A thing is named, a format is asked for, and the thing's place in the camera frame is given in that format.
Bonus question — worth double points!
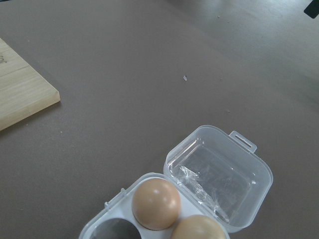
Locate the clear plastic egg box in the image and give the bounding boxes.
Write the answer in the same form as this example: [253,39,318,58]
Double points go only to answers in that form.
[80,125,273,239]

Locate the brown egg in box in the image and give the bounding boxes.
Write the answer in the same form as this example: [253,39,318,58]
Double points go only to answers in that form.
[170,215,227,239]
[132,178,181,231]

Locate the wooden cutting board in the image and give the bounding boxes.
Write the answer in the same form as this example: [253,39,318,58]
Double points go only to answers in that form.
[0,40,60,130]

